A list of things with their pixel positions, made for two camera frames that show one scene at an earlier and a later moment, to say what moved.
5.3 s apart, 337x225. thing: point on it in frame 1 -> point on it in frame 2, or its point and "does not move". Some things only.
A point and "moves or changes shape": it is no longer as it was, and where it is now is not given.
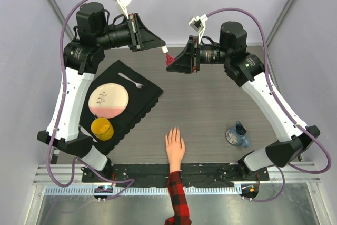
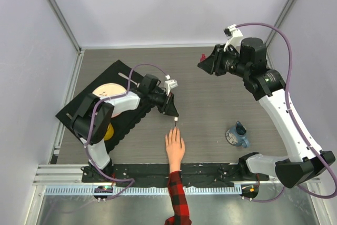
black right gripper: [187, 61] -> [215, 60]
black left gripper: [141, 37] -> [170, 109]
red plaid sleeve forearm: [181, 214] does not move
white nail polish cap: [164, 49] -> [176, 118]
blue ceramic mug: [236, 136] does not move
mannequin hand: [175, 147] does not move
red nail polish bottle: [168, 59] moves or changes shape
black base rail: [158, 173] does not move
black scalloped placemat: [141, 103] does not move
